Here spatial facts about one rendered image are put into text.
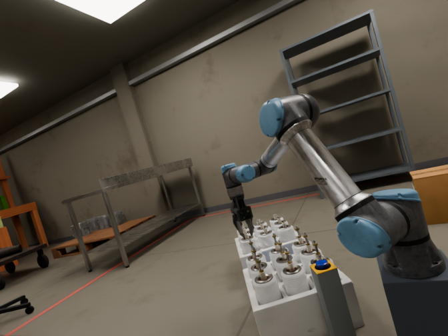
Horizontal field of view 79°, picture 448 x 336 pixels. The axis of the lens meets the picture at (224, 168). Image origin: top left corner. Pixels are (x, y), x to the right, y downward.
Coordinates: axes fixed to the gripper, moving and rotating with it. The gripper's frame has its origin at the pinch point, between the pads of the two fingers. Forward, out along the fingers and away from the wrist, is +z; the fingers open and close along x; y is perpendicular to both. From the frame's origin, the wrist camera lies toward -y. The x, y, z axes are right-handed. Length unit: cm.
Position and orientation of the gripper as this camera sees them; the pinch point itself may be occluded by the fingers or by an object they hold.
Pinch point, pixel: (247, 234)
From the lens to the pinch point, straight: 136.5
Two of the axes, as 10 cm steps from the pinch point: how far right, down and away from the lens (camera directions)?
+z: 2.8, 9.6, 0.4
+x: 9.3, -2.8, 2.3
